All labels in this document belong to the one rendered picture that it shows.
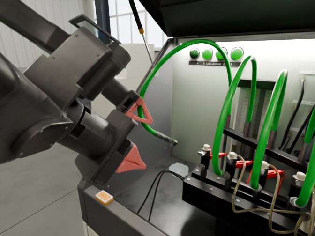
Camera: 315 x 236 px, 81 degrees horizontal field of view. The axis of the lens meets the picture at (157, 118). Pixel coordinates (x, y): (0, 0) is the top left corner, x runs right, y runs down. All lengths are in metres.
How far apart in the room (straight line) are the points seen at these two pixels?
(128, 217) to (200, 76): 0.62
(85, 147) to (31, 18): 0.32
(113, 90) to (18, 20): 0.23
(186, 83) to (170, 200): 0.52
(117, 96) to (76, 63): 0.29
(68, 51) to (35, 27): 0.28
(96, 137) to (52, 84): 0.08
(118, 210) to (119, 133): 0.38
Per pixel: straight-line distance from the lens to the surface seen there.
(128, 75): 3.34
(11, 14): 0.49
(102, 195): 0.65
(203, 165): 0.61
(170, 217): 0.75
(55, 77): 0.20
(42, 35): 0.48
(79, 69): 0.20
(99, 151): 0.26
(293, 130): 0.83
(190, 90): 0.90
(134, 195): 0.83
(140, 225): 0.57
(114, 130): 0.26
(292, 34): 0.76
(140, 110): 0.51
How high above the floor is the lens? 1.38
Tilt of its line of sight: 19 degrees down
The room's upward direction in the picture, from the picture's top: straight up
